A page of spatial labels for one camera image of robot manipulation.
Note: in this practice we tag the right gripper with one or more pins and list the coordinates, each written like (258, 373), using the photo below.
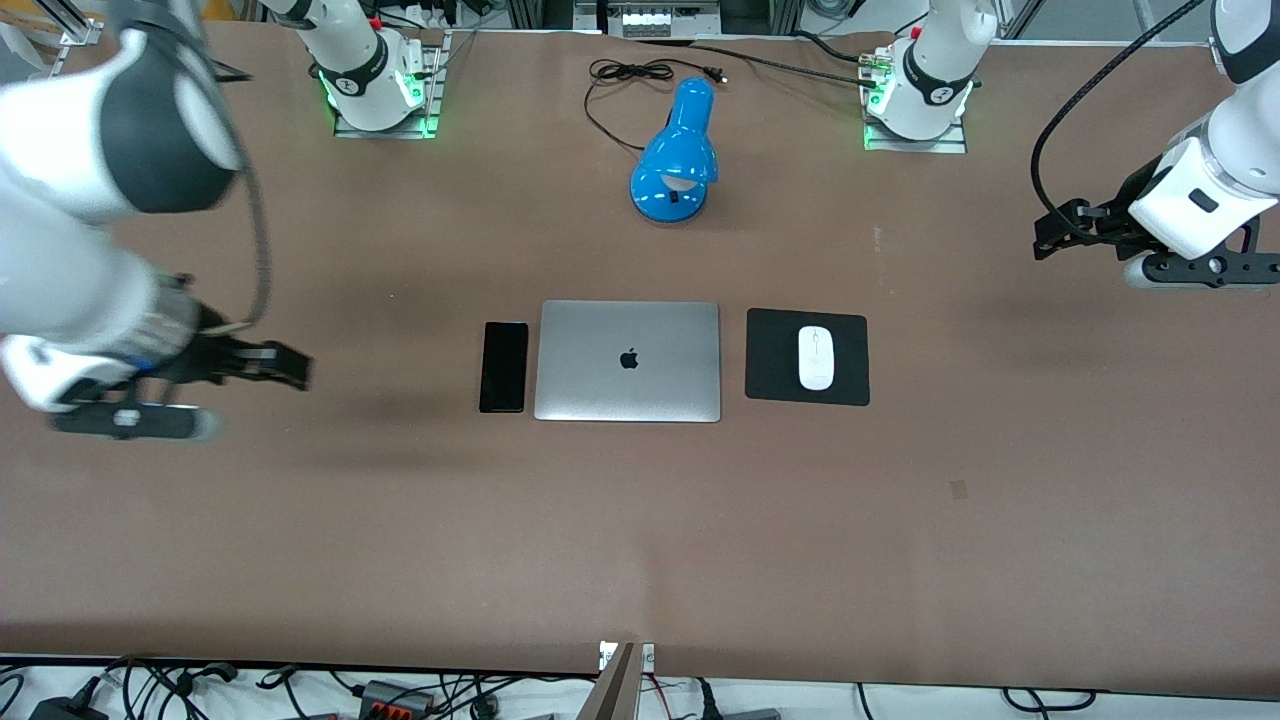
(213, 356)

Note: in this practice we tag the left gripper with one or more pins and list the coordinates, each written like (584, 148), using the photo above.
(1113, 219)

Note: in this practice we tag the black smartphone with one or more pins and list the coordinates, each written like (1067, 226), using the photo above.
(504, 367)

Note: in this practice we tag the white computer mouse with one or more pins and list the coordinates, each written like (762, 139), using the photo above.
(816, 358)

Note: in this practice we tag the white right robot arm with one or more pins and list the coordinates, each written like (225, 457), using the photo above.
(50, 150)

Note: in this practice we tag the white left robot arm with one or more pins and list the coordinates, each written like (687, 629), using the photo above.
(935, 60)

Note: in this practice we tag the black mouse pad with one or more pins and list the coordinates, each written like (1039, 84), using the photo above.
(770, 360)

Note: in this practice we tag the grey connector box orange levers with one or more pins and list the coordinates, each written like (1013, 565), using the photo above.
(395, 698)

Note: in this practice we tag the silver closed laptop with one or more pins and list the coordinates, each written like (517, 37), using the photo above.
(628, 360)

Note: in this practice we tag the black power adapter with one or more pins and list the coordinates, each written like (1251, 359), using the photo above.
(70, 710)

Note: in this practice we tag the blue desk lamp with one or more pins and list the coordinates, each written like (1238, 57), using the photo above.
(675, 150)

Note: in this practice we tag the grey wedge-shaped bar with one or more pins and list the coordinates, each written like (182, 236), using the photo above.
(612, 690)

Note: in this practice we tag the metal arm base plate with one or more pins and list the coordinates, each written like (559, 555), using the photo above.
(915, 145)
(385, 128)

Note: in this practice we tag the aluminium side rail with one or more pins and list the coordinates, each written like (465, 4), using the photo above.
(78, 28)
(1216, 48)

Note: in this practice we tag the silver device on frame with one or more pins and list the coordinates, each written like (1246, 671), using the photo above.
(655, 22)

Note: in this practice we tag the white metal bracket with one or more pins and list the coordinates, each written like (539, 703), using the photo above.
(648, 655)

